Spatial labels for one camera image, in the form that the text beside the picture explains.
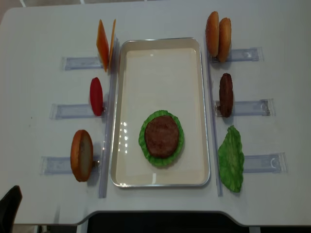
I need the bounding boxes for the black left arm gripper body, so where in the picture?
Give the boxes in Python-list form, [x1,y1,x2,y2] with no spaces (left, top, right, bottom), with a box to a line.
[0,185,22,233]

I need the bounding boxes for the orange cheese slice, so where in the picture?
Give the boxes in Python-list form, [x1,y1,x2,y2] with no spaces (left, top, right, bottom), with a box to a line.
[96,19,109,72]
[108,19,116,71]

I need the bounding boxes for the bread bun slice left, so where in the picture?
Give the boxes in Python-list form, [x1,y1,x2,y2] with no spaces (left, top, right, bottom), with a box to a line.
[70,130,93,182]

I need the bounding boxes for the red tomato slice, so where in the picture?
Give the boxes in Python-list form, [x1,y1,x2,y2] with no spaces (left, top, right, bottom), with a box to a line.
[89,77,104,117]

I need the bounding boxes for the green lettuce leaf on tray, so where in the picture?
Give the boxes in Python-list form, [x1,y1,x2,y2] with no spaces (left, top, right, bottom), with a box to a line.
[138,110,184,167]

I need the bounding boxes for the brown meat patty on tray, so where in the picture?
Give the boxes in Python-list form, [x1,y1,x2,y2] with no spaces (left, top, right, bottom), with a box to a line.
[144,115,180,159]

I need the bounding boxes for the green lettuce leaf standing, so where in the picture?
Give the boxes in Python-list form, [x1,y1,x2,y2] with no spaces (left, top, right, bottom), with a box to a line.
[218,125,244,193]

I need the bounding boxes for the brown meat patty standing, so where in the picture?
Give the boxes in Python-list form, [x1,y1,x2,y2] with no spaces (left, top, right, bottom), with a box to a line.
[219,73,233,117]

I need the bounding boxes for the bread bun far right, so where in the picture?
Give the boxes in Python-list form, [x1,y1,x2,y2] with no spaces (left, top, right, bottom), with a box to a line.
[206,11,219,57]

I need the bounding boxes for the bread bun near right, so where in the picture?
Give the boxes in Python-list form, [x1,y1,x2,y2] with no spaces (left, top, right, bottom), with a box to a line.
[217,17,231,63]

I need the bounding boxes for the clear long strip left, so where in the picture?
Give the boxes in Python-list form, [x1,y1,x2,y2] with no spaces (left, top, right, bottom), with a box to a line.
[99,36,120,199]

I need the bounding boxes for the clear long strip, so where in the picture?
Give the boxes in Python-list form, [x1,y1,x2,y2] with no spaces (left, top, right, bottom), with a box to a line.
[204,39,223,197]
[99,36,120,199]

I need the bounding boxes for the white metal tray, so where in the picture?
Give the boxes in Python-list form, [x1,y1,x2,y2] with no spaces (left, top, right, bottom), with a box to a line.
[108,37,210,188]

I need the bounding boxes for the clear long strip right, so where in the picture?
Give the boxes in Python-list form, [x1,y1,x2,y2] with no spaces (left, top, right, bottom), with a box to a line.
[204,39,223,197]

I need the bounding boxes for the clear holder rail left bun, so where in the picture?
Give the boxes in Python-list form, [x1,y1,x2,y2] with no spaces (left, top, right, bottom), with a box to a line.
[40,156,101,176]

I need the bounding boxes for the clear holder rail tomato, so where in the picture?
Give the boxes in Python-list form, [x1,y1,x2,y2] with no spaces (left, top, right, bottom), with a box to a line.
[49,103,106,119]

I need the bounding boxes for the clear holder rail cheese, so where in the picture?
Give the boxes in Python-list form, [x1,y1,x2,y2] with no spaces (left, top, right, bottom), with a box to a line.
[61,57,103,70]

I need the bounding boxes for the clear holder rail lettuce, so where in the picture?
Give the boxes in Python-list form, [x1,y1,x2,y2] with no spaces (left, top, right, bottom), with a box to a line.
[243,152,287,173]

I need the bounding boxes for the clear holder rail patty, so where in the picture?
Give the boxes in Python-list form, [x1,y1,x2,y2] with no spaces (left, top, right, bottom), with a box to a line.
[215,98,276,117]

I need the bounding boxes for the clear holder rail right buns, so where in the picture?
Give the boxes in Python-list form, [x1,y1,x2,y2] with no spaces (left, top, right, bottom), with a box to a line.
[210,47,264,64]

